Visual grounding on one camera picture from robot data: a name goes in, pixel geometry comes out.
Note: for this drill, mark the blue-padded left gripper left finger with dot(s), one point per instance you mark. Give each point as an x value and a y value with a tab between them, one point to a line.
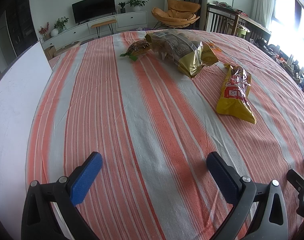
38	218

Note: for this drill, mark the yellow red chips bag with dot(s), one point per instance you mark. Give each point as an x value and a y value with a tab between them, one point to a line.
234	94

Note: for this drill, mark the wooden stool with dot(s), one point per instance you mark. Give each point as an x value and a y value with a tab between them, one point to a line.
103	27

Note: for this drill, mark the striped orange grey tablecloth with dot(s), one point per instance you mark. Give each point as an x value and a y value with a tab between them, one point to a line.
154	128

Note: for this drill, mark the gold clear nut bag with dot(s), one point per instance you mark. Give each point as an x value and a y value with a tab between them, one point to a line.
185	48

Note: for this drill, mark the finger of the black right gripper seen aside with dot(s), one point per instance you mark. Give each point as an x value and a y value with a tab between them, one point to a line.
297	181

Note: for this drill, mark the green potted plant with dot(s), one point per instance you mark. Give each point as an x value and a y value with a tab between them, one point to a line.
137	4

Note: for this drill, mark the orange lounge chair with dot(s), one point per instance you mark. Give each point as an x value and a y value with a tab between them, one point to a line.
180	14

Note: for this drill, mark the white tv cabinet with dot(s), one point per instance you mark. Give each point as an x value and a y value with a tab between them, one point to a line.
125	22

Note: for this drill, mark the small green brown snack packet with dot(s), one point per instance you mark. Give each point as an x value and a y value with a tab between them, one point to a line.
136	49

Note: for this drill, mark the red flower vase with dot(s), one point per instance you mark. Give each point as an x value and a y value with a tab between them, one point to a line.
44	32

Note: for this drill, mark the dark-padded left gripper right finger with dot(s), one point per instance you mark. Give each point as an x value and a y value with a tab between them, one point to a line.
270	219

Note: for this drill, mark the white board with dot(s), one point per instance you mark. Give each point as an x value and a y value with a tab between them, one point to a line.
21	87

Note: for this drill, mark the black television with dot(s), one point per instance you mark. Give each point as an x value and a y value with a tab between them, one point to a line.
88	9

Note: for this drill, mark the wooden side table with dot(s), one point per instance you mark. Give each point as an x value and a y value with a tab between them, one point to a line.
227	21

